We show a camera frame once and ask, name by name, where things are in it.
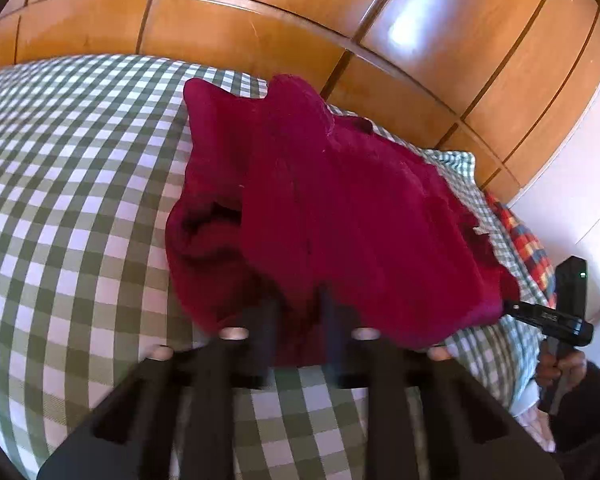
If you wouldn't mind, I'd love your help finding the wooden panelled wardrobe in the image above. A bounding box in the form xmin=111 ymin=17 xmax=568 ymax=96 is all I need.
xmin=0 ymin=0 xmax=600 ymax=206

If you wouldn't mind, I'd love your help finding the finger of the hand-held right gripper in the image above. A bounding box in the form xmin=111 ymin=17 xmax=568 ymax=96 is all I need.
xmin=502 ymin=301 xmax=546 ymax=325

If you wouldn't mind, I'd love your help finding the multicoloured plaid pillow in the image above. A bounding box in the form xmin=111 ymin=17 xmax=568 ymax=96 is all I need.
xmin=485 ymin=194 xmax=557 ymax=307

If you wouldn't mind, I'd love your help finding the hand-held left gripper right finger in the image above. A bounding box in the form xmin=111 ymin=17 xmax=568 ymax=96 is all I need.
xmin=320 ymin=290 xmax=563 ymax=480

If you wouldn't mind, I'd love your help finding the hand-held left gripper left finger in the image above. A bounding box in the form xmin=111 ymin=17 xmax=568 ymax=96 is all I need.
xmin=37 ymin=300 xmax=281 ymax=480

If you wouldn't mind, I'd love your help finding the dark red garment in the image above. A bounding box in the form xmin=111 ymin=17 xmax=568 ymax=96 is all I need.
xmin=165 ymin=74 xmax=521 ymax=368

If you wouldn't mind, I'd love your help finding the person's right hand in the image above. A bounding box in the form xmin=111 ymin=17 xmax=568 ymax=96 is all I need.
xmin=536 ymin=344 xmax=588 ymax=392

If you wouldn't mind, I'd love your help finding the bed with green checkered sheet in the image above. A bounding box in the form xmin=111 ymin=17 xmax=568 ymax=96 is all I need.
xmin=0 ymin=54 xmax=556 ymax=480

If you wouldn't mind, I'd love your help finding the person's right forearm dark sleeve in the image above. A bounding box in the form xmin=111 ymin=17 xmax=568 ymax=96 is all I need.
xmin=550 ymin=357 xmax=600 ymax=463

